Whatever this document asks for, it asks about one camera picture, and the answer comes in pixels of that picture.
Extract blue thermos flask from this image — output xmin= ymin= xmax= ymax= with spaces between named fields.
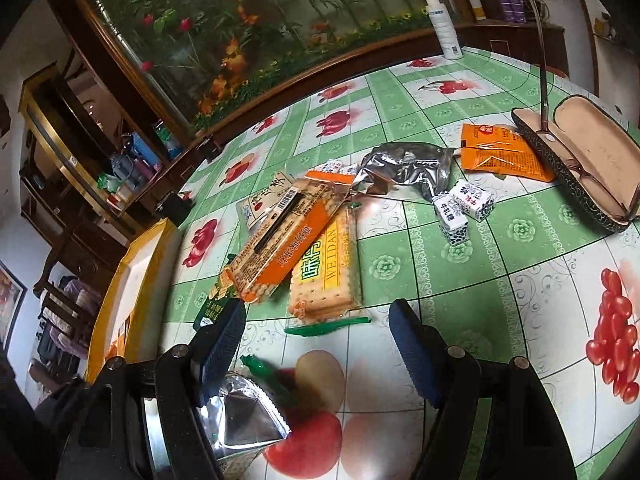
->
xmin=130 ymin=132 xmax=164 ymax=172

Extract patterned glasses case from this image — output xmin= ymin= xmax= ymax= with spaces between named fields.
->
xmin=510 ymin=95 xmax=640 ymax=234

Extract green fruit print tablecloth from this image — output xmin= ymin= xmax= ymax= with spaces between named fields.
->
xmin=160 ymin=47 xmax=640 ymax=480

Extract metal frame glasses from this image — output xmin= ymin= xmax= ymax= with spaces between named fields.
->
xmin=524 ymin=0 xmax=628 ymax=222

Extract framed wall picture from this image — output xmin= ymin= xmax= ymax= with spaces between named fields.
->
xmin=0 ymin=260 xmax=27 ymax=352

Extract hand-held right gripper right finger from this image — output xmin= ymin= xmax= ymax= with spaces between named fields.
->
xmin=389 ymin=299 xmax=581 ymax=480

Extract orange snack packet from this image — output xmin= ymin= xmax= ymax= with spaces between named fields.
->
xmin=459 ymin=123 xmax=557 ymax=184

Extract dark wooden chair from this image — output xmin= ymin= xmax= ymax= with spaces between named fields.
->
xmin=32 ymin=220 xmax=130 ymax=322

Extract dark wooden cabinet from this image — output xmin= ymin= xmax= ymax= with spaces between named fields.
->
xmin=19 ymin=0 xmax=227 ymax=242

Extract white spray bottle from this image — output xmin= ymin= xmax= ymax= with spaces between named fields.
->
xmin=423 ymin=0 xmax=464 ymax=60

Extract clear packet with dark cake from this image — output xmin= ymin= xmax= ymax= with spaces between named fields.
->
xmin=235 ymin=172 xmax=297 ymax=233

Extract purple cloth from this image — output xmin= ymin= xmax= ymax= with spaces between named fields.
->
xmin=42 ymin=277 xmax=102 ymax=332

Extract glass artificial flower display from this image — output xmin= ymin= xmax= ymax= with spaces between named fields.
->
xmin=80 ymin=0 xmax=468 ymax=133

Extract yellow cardboard box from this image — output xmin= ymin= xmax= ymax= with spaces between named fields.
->
xmin=86 ymin=219 xmax=182 ymax=383

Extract grey thermos jug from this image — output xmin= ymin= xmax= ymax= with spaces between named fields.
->
xmin=110 ymin=152 xmax=139 ymax=184

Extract green edged silver foil packet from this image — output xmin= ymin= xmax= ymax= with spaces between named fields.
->
xmin=200 ymin=354 xmax=292 ymax=457

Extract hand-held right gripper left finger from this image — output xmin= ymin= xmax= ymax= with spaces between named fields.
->
xmin=57 ymin=302 xmax=247 ymax=480

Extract orange cracker packet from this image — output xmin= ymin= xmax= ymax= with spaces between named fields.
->
xmin=221 ymin=169 xmax=362 ymax=305

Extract blue green plastic bag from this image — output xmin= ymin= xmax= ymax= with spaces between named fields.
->
xmin=152 ymin=120 xmax=184 ymax=161

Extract black electric motor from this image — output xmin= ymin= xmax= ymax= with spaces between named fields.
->
xmin=159 ymin=191 xmax=195 ymax=227
xmin=191 ymin=136 xmax=224 ymax=162

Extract crumpled silver foil packet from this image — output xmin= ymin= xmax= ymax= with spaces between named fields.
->
xmin=351 ymin=142 xmax=457 ymax=207

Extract yellow green label cracker packet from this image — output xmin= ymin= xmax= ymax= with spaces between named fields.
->
xmin=284 ymin=205 xmax=372 ymax=337

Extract dark green snack packet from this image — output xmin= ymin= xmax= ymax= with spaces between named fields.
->
xmin=192 ymin=254 xmax=242 ymax=332

